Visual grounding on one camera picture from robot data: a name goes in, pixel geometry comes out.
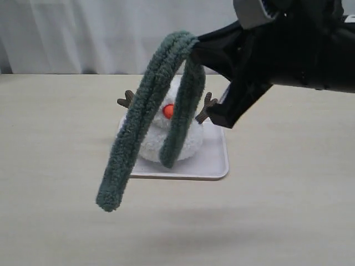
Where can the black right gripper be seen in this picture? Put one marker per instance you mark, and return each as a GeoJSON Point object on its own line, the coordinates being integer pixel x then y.
{"type": "Point", "coordinates": [310, 44]}

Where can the green fuzzy scarf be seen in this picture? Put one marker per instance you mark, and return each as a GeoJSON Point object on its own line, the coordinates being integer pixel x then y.
{"type": "Point", "coordinates": [173, 52]}

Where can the white plush snowman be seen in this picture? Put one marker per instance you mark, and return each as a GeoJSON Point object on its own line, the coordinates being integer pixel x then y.
{"type": "Point", "coordinates": [160, 126]}

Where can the white square tray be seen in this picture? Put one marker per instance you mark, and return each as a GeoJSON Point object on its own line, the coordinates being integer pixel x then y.
{"type": "Point", "coordinates": [210, 163]}

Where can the white backdrop curtain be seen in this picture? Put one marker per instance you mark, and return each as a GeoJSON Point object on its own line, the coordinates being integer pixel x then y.
{"type": "Point", "coordinates": [97, 37]}

